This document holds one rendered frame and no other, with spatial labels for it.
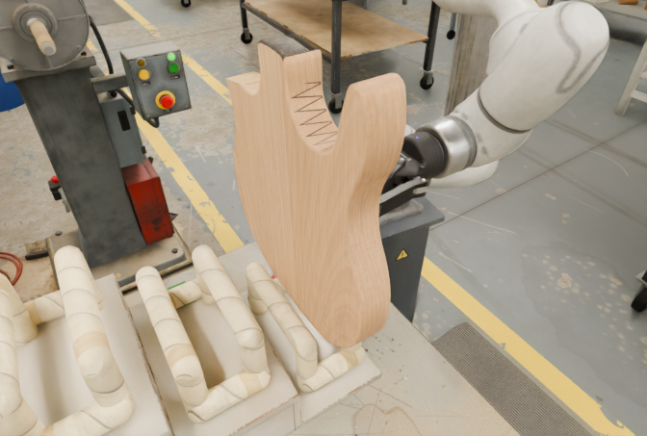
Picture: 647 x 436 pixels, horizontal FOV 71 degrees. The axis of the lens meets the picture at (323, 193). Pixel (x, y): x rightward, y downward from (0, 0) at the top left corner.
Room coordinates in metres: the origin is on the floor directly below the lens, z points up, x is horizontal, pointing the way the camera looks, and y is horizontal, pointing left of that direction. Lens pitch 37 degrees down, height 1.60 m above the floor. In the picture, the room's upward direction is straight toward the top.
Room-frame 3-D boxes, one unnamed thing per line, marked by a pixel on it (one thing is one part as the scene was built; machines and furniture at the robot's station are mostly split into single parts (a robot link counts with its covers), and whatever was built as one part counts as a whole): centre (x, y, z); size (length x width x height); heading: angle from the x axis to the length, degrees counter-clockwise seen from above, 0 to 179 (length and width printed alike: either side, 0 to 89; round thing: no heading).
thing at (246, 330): (0.41, 0.14, 1.12); 0.20 x 0.03 x 0.03; 32
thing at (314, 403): (0.47, 0.04, 0.94); 0.27 x 0.15 x 0.01; 33
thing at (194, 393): (0.30, 0.16, 1.07); 0.03 x 0.03 x 0.09
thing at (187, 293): (0.47, 0.22, 1.04); 0.11 x 0.03 x 0.03; 123
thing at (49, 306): (0.39, 0.36, 1.12); 0.11 x 0.03 x 0.03; 123
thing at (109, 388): (0.26, 0.23, 1.15); 0.03 x 0.03 x 0.09
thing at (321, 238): (0.48, 0.03, 1.24); 0.35 x 0.04 x 0.40; 32
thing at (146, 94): (1.40, 0.58, 0.99); 0.24 x 0.21 x 0.26; 33
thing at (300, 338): (0.46, 0.07, 1.04); 0.20 x 0.03 x 0.03; 32
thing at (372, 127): (0.36, -0.03, 1.40); 0.07 x 0.04 x 0.10; 32
